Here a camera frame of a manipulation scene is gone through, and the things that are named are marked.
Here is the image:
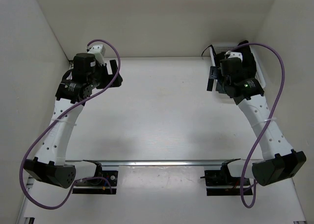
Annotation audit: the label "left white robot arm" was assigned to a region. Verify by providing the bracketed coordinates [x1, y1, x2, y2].
[23, 53, 123, 189]

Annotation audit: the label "black shorts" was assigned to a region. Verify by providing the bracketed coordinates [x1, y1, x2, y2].
[210, 40, 257, 97]

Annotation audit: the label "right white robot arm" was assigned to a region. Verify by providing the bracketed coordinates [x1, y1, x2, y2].
[208, 57, 307, 186]

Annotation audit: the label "white plastic basket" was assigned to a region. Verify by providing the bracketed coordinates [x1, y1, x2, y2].
[209, 42, 265, 100]

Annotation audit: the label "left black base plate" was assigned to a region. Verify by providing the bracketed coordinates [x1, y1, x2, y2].
[72, 167, 118, 195]

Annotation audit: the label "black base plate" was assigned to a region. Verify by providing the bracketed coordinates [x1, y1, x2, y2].
[72, 167, 118, 195]
[200, 170, 240, 197]

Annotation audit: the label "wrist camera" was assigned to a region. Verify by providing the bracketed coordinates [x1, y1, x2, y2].
[225, 50, 243, 62]
[87, 45, 105, 65]

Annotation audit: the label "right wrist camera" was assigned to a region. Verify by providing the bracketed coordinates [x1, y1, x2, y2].
[225, 50, 243, 62]

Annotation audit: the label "aluminium rail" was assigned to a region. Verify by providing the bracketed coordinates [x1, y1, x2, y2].
[65, 159, 248, 168]

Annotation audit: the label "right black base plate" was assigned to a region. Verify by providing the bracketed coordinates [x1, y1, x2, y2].
[200, 170, 240, 197]

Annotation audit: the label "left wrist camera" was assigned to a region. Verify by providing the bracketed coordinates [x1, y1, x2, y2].
[87, 45, 105, 65]

